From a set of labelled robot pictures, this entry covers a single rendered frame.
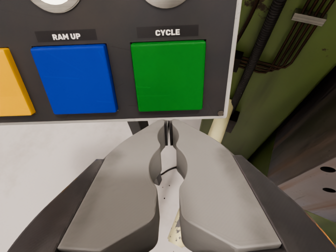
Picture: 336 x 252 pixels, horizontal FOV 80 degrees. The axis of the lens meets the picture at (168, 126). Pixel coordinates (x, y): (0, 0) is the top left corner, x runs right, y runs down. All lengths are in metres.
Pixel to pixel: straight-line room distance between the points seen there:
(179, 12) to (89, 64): 0.10
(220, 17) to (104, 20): 0.11
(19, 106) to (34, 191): 1.18
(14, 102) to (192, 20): 0.21
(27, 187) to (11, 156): 0.26
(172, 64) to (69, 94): 0.12
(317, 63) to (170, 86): 0.41
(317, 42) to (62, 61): 0.47
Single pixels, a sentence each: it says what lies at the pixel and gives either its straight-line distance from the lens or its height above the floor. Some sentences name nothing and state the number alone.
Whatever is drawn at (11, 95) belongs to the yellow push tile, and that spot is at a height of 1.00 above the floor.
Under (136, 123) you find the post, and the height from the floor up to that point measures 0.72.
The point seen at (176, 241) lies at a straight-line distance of 0.53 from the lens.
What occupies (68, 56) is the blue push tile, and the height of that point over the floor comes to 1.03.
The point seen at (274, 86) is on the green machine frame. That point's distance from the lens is 0.62.
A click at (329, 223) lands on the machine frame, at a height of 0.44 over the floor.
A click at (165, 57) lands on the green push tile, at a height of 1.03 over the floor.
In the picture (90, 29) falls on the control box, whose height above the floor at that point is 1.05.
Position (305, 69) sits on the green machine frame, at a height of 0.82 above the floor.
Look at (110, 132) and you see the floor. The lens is 1.38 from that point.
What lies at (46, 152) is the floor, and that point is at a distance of 1.50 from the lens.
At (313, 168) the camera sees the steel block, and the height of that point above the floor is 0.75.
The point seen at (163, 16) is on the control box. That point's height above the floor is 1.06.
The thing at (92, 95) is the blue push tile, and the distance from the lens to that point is 0.24.
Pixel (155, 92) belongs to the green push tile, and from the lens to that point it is 0.23.
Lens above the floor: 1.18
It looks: 61 degrees down
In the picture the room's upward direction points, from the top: 4 degrees counter-clockwise
